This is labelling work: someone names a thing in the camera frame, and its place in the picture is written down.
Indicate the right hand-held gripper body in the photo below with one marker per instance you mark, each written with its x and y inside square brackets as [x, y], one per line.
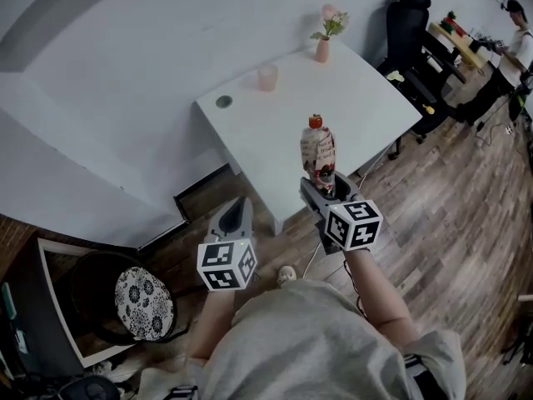
[354, 225]

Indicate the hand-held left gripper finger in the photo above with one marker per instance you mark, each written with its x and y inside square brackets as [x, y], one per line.
[213, 225]
[248, 223]

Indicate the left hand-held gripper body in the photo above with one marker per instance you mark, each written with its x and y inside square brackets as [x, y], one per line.
[227, 265]

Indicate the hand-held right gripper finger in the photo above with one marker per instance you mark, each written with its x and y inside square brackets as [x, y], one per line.
[350, 192]
[314, 200]

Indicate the plastic bottle with red cap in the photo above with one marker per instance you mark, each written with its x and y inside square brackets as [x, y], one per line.
[318, 152]

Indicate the person's right forearm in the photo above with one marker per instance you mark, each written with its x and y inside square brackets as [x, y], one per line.
[383, 302]

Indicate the person's left forearm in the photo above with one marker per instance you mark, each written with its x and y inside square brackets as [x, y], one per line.
[212, 323]

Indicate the person's beige shoe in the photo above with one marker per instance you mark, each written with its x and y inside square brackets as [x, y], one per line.
[287, 275]

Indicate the white table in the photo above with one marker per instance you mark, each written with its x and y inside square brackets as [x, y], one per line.
[270, 140]

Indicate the floral round cushion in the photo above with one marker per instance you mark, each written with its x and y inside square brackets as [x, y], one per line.
[143, 304]

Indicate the small yellow toy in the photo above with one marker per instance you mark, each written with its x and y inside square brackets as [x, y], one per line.
[428, 108]

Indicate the person's grey shirt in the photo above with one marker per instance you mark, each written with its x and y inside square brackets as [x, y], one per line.
[308, 348]

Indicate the pink cup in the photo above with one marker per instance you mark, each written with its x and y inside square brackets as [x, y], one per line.
[267, 77]

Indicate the dark wicker chair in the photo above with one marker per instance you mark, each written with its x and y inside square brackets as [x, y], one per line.
[96, 298]

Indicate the pink vase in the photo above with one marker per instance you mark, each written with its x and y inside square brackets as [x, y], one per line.
[322, 52]

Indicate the black office chair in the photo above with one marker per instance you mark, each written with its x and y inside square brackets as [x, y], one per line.
[406, 31]

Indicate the white power strip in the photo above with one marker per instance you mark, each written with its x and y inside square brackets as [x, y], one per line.
[509, 129]

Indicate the artificial flower sprig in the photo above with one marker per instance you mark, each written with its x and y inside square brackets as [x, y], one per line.
[333, 21]

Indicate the light wooden desk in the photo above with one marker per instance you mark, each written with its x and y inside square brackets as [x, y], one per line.
[462, 46]

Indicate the green and red toy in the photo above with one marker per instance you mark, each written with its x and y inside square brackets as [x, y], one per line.
[451, 23]

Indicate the dark desk with white frame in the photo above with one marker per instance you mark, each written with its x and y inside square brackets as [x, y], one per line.
[46, 306]

